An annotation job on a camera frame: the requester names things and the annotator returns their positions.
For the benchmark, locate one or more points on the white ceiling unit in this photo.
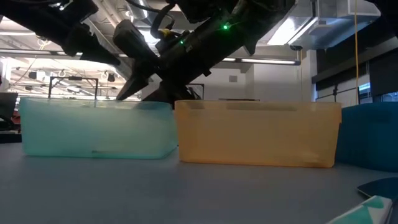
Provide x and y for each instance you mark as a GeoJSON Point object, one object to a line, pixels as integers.
{"type": "Point", "coordinates": [326, 34]}

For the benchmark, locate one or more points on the blue plastic bin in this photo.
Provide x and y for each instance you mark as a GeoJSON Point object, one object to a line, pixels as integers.
{"type": "Point", "coordinates": [373, 137]}

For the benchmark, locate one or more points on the teal plastic bin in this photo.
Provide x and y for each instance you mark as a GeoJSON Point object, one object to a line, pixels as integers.
{"type": "Point", "coordinates": [77, 130]}

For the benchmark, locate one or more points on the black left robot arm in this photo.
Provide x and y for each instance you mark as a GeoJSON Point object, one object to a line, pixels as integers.
{"type": "Point", "coordinates": [31, 15]}

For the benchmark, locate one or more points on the long ceiling light fixture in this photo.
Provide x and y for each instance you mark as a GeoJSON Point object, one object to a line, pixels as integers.
{"type": "Point", "coordinates": [264, 61]}

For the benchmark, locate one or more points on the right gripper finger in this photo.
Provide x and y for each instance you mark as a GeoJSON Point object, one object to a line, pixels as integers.
{"type": "Point", "coordinates": [136, 84]}

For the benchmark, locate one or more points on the black rack frame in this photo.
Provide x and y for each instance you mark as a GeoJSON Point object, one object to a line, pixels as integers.
{"type": "Point", "coordinates": [74, 78]}

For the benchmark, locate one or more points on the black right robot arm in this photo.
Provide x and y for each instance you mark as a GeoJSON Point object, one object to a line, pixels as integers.
{"type": "Point", "coordinates": [248, 18]}

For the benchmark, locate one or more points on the orange plastic bin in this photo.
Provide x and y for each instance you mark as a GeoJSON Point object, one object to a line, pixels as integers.
{"type": "Point", "coordinates": [258, 137]}

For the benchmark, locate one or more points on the black monitor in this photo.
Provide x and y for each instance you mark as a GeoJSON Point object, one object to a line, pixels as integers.
{"type": "Point", "coordinates": [7, 105]}

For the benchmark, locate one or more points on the grey-blue table mat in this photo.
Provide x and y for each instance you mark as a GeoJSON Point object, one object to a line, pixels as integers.
{"type": "Point", "coordinates": [155, 186]}

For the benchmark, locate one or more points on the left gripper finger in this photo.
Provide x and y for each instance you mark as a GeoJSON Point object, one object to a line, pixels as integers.
{"type": "Point", "coordinates": [99, 56]}

